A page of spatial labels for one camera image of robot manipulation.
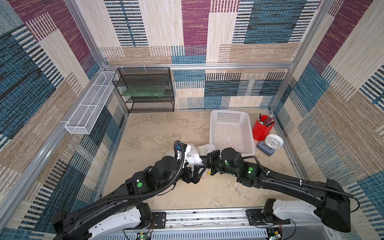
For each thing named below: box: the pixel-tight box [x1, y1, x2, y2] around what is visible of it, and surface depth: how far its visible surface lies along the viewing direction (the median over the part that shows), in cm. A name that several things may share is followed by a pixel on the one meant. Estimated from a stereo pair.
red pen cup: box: [252, 115, 274, 142], surface depth 99 cm
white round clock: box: [256, 133, 284, 157], surface depth 98 cm
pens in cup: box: [257, 113, 275, 127], surface depth 98 cm
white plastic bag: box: [166, 144, 216, 166], surface depth 68 cm
